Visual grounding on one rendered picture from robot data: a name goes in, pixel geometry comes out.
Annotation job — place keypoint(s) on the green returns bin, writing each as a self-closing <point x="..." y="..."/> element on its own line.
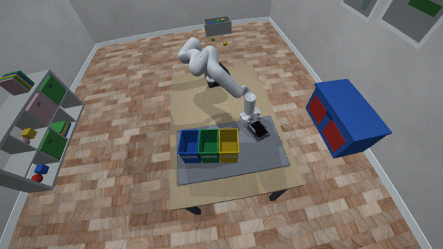
<point x="208" y="147"/>

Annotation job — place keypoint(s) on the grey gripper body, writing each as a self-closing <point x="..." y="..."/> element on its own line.
<point x="244" y="117"/>

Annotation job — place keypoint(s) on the yellow recycle bin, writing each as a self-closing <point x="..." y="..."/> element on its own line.
<point x="228" y="143"/>

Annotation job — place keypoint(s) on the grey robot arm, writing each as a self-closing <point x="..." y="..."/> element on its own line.
<point x="200" y="63"/>

